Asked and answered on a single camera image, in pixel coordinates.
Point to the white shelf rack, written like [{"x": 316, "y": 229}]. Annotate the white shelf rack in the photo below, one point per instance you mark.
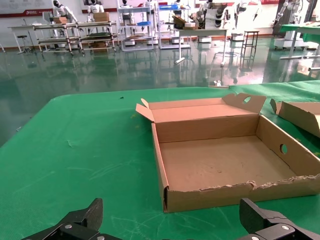
[
  {"x": 175, "y": 46},
  {"x": 136, "y": 10}
]

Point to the blue plastic bin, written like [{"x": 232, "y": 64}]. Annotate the blue plastic bin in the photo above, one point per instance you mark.
[
  {"x": 143, "y": 23},
  {"x": 170, "y": 7}
]

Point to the white humanoid robot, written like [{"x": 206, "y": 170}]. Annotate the white humanoid robot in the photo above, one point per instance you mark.
[
  {"x": 216, "y": 15},
  {"x": 60, "y": 10},
  {"x": 96, "y": 8}
]

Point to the metal tube workbench rack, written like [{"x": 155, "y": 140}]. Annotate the metal tube workbench rack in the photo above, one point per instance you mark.
[
  {"x": 97, "y": 37},
  {"x": 57, "y": 40}
]

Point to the large brown cardboard box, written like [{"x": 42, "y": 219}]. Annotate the large brown cardboard box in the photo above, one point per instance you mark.
[{"x": 300, "y": 115}]

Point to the pile of cardboard pieces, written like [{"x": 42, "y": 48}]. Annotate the pile of cardboard pieces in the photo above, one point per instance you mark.
[{"x": 181, "y": 22}]

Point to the white robot on pedestal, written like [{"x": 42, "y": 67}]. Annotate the white robot on pedestal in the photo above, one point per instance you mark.
[{"x": 290, "y": 37}]

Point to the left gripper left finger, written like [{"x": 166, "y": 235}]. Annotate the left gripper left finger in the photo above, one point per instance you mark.
[{"x": 82, "y": 225}]

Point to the green covered table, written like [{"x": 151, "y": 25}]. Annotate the green covered table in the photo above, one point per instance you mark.
[{"x": 300, "y": 28}]

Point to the black round stool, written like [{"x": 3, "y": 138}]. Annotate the black round stool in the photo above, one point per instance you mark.
[{"x": 22, "y": 37}]

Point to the closed brown carton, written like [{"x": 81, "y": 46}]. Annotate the closed brown carton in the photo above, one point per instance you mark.
[{"x": 101, "y": 16}]

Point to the green table mat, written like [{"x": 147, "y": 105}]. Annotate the green table mat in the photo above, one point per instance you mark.
[{"x": 75, "y": 150}]

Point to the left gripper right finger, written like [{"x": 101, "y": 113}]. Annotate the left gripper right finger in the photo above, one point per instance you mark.
[{"x": 265, "y": 222}]

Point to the grey work table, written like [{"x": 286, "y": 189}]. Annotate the grey work table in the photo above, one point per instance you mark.
[{"x": 202, "y": 31}]

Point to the tall black metal stool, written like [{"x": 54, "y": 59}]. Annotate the tall black metal stool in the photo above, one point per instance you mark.
[{"x": 251, "y": 32}]

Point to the white side table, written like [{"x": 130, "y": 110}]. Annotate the white side table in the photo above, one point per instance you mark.
[{"x": 20, "y": 27}]

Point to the small white object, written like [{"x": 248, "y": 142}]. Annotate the small white object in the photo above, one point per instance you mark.
[{"x": 218, "y": 83}]

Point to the small brown cardboard box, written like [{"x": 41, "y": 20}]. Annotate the small brown cardboard box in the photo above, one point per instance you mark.
[{"x": 212, "y": 162}]

